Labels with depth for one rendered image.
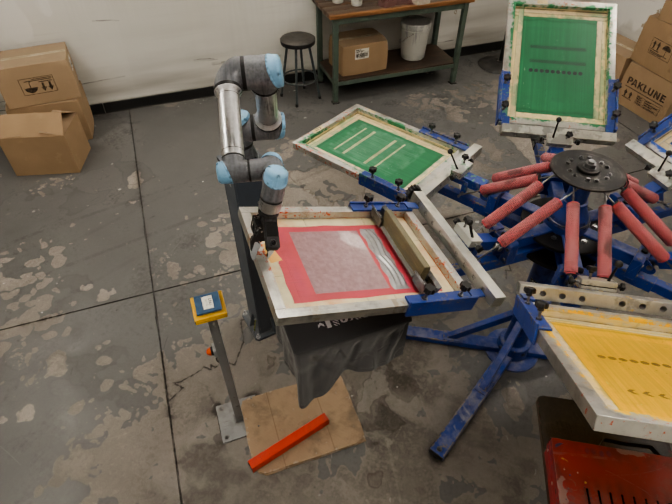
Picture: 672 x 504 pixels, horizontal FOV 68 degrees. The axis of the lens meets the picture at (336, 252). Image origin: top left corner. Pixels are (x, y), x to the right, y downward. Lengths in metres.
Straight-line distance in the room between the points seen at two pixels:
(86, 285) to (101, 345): 0.55
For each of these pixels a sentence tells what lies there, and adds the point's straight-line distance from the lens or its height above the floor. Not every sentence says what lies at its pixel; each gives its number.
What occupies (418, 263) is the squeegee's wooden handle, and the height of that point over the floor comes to 1.17.
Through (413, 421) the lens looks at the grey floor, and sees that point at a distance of 2.85.
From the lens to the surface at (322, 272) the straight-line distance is 1.83.
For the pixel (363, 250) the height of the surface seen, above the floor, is 1.12.
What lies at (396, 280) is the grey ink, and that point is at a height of 1.11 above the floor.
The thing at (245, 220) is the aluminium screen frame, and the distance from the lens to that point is 1.93.
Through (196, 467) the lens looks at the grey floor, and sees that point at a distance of 2.80.
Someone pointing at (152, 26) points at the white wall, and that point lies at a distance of 5.36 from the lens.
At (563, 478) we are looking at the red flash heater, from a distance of 1.64.
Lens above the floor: 2.51
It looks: 44 degrees down
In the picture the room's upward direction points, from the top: straight up
